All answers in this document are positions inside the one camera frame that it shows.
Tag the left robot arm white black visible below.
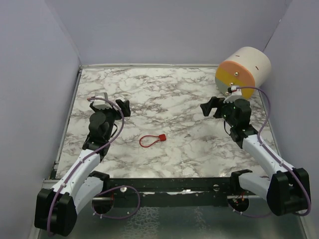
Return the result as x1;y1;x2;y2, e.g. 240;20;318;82
34;97;131;237

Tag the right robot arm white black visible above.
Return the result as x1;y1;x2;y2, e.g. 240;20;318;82
200;97;311;216

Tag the cylindrical drawer box pastel front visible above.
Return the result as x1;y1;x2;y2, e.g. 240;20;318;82
215;47;271;95

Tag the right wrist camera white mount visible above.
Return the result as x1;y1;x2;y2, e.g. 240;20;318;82
223;85;242;104

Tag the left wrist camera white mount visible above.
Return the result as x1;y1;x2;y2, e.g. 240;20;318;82
88;93;112;110

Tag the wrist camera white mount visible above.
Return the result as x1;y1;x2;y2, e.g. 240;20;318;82
88;93;112;110
223;85;242;104

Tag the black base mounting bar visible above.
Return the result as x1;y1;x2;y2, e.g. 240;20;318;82
89;171;252;208

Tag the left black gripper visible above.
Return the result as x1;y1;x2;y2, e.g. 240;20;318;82
91;99;130;140

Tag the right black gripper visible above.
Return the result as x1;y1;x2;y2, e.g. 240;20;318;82
201;96;237;127

